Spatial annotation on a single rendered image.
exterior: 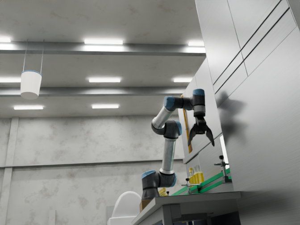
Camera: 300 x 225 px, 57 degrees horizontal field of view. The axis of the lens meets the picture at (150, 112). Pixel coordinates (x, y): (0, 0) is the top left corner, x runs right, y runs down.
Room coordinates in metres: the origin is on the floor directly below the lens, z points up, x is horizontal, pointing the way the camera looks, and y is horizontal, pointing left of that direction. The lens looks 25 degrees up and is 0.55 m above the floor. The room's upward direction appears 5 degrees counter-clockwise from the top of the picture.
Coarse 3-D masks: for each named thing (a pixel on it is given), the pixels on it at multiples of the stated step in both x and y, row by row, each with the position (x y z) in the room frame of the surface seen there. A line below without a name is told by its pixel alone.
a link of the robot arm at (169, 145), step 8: (168, 120) 1.94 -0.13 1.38; (168, 128) 1.92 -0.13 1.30; (176, 128) 1.94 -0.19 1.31; (168, 136) 1.97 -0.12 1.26; (176, 136) 1.98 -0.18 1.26; (168, 144) 2.02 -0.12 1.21; (168, 152) 2.06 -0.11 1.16; (168, 160) 2.09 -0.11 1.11; (168, 168) 2.13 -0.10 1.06; (160, 176) 2.16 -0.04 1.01; (168, 176) 2.15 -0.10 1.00; (160, 184) 2.17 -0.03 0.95; (168, 184) 2.19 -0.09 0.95
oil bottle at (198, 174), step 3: (198, 171) 2.44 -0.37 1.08; (201, 171) 2.45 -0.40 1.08; (195, 174) 2.48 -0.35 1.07; (198, 174) 2.44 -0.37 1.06; (201, 174) 2.45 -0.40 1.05; (198, 177) 2.44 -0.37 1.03; (201, 177) 2.45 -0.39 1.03; (198, 180) 2.44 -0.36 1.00; (201, 180) 2.45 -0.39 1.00; (198, 183) 2.44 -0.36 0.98
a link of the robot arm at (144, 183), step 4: (144, 172) 2.14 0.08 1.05; (148, 172) 2.13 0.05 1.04; (152, 172) 2.14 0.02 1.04; (144, 176) 2.14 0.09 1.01; (148, 176) 2.13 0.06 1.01; (152, 176) 2.13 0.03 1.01; (156, 176) 2.14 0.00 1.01; (144, 180) 2.14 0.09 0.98; (148, 180) 2.13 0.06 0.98; (152, 180) 2.13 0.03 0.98; (156, 180) 2.14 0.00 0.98; (160, 180) 2.15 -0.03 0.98; (144, 184) 2.14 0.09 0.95; (148, 184) 2.12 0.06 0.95; (152, 184) 2.13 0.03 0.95; (156, 184) 2.16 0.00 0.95
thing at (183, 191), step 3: (186, 186) 2.42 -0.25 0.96; (180, 189) 2.57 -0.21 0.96; (183, 189) 2.49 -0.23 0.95; (186, 189) 2.43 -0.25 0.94; (177, 192) 2.67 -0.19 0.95; (180, 192) 2.58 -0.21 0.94; (183, 192) 2.51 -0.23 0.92; (186, 192) 2.45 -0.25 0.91; (171, 195) 2.85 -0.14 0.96; (174, 195) 2.77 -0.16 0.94
